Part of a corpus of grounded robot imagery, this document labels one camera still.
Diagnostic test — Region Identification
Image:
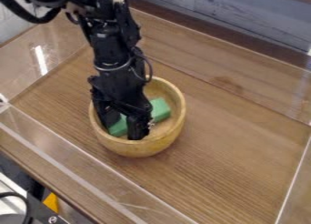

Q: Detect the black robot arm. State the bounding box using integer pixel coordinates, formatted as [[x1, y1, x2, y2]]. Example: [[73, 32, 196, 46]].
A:
[[0, 0, 153, 140]]

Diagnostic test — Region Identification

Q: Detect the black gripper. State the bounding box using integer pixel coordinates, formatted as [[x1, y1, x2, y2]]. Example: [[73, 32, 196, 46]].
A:
[[88, 46, 153, 140]]

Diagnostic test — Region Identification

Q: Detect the black cable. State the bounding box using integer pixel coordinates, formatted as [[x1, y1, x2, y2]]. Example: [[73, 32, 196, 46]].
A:
[[0, 190, 33, 224]]

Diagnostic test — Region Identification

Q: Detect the clear acrylic tray wall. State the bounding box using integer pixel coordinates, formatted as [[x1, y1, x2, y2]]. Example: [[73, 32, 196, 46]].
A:
[[0, 103, 201, 224]]

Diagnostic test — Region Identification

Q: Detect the green rectangular block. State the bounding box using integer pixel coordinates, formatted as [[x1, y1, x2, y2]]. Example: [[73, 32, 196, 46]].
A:
[[108, 97, 171, 137]]

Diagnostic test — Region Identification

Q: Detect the brown wooden bowl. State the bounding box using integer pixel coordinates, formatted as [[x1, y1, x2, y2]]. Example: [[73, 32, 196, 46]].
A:
[[88, 76, 185, 158]]

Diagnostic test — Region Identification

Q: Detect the black device with screw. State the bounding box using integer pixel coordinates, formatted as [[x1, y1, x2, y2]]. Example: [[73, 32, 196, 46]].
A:
[[27, 202, 72, 224]]

